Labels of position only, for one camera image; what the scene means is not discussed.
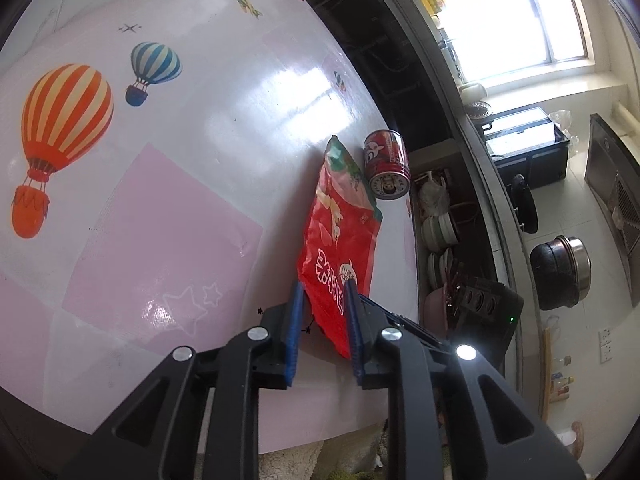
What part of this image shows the stack of white bowls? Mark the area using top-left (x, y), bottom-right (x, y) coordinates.
top-left (420, 212), bottom-right (461, 252)

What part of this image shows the stack of plates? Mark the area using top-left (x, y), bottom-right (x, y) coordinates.
top-left (427, 249), bottom-right (463, 286)

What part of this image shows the black wok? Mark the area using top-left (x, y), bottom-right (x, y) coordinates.
top-left (509, 172), bottom-right (540, 233)

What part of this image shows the pink pot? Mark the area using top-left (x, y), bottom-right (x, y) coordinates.
top-left (421, 285), bottom-right (453, 328)

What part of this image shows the black countertop cabinet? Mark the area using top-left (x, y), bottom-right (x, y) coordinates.
top-left (482, 107), bottom-right (571, 188)

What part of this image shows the kitchen counter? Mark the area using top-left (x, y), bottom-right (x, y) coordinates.
top-left (360, 0), bottom-right (551, 421)

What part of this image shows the red snack bag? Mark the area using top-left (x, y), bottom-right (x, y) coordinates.
top-left (296, 135), bottom-right (383, 361)

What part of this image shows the white plastic bag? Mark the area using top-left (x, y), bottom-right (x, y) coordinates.
top-left (416, 171), bottom-right (451, 218)

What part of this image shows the black cooking pot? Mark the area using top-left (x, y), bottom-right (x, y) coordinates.
top-left (529, 235), bottom-right (593, 311)

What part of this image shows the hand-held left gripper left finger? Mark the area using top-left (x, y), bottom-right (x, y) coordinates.
top-left (60, 280), bottom-right (307, 480)

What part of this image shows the red drink can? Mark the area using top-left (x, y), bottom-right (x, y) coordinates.
top-left (362, 129), bottom-right (412, 202)

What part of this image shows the window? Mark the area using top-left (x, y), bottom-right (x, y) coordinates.
top-left (430, 0), bottom-right (613, 86)

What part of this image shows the wooden board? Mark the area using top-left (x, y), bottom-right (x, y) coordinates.
top-left (540, 327), bottom-right (558, 418)

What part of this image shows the range hood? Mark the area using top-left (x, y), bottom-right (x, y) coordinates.
top-left (584, 112), bottom-right (640, 308)

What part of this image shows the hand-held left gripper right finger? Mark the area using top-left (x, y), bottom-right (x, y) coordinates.
top-left (344, 280), bottom-right (586, 480)

